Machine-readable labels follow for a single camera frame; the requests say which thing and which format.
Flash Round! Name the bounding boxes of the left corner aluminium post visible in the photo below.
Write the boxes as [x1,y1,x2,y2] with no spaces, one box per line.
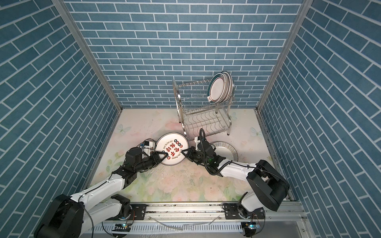
[52,0,123,113]

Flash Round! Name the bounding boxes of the left green circuit board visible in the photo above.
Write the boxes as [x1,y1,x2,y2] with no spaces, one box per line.
[112,223,132,233]

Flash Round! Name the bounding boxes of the blue rimmed white plate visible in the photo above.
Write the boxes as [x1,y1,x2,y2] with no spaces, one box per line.
[222,71,232,102]

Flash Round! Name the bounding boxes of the corner aluminium post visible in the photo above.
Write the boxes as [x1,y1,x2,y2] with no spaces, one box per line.
[257,0,313,113]
[52,0,123,113]

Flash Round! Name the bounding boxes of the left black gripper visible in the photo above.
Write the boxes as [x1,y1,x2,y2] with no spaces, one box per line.
[133,151,168,173]

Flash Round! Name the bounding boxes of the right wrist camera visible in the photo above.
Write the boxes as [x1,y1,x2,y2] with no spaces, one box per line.
[194,136,200,151]

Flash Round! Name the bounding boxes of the right corner aluminium post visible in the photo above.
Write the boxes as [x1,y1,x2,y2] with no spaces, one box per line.
[257,0,313,113]

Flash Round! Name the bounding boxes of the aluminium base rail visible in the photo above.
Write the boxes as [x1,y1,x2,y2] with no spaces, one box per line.
[90,202,314,238]

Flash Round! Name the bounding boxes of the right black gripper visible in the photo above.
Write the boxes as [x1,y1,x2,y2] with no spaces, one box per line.
[182,147,210,167]

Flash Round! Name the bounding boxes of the loose grey cable on rail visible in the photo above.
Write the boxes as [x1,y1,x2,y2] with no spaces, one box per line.
[147,215,221,231]

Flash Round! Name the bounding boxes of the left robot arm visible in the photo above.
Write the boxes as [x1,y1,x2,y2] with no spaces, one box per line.
[34,147,168,238]

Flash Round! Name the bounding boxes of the silver metal dish rack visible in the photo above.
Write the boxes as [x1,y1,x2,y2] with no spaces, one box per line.
[172,79,234,141]

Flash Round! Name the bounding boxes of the white slotted cable duct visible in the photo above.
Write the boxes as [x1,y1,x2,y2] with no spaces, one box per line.
[86,222,242,235]

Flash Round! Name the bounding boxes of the white plate black striped rim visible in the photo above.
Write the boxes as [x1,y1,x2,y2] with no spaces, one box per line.
[212,141,239,162]

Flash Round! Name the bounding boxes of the green circuit board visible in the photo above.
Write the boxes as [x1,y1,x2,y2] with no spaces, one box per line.
[241,222,261,238]
[112,223,132,233]

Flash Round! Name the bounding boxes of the right green circuit board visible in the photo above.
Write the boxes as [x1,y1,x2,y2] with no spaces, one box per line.
[241,222,261,238]

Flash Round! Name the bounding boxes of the wide green band white plate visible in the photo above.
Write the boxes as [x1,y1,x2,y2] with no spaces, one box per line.
[207,73,225,104]

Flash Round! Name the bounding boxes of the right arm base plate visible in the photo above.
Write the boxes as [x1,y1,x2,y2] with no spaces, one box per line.
[221,203,266,220]

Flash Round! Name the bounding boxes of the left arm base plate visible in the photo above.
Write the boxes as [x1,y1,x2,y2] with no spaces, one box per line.
[129,204,147,221]

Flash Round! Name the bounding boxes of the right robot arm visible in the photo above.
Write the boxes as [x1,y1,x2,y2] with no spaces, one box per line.
[182,129,290,219]

